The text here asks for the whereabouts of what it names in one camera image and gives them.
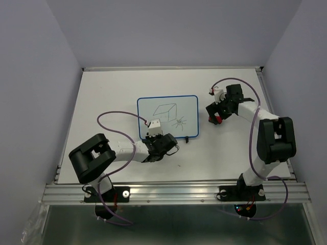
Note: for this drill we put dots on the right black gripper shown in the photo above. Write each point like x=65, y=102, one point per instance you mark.
x=214, y=107

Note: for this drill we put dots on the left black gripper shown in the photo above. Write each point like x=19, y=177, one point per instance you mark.
x=158, y=136

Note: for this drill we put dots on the red whiteboard eraser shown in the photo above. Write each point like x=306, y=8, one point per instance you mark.
x=216, y=120

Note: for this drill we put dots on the blue framed whiteboard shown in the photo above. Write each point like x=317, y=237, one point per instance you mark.
x=178, y=115

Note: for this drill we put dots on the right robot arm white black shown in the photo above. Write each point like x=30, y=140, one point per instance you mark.
x=249, y=111

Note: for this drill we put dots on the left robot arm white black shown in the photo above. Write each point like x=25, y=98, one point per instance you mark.
x=94, y=156

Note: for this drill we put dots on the clear plastic sheet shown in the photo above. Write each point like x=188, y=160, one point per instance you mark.
x=34, y=226

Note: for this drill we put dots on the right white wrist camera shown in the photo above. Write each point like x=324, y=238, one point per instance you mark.
x=218, y=93

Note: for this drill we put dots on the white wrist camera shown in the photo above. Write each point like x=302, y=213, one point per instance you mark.
x=218, y=93
x=154, y=128

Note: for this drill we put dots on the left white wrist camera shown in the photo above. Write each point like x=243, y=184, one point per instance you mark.
x=154, y=128

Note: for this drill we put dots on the aluminium right side rail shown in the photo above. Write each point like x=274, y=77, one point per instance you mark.
x=275, y=142

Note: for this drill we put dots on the aluminium rail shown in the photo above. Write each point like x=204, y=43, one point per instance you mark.
x=275, y=142
x=133, y=68
x=173, y=193

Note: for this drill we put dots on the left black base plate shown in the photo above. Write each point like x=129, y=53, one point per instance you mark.
x=106, y=195

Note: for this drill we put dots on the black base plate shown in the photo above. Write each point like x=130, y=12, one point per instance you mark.
x=106, y=195
x=231, y=193

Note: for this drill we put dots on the aluminium back rail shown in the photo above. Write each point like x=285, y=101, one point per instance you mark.
x=133, y=68

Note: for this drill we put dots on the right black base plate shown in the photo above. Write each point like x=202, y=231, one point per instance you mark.
x=231, y=193

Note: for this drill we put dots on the aluminium front rail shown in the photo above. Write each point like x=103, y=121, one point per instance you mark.
x=173, y=193

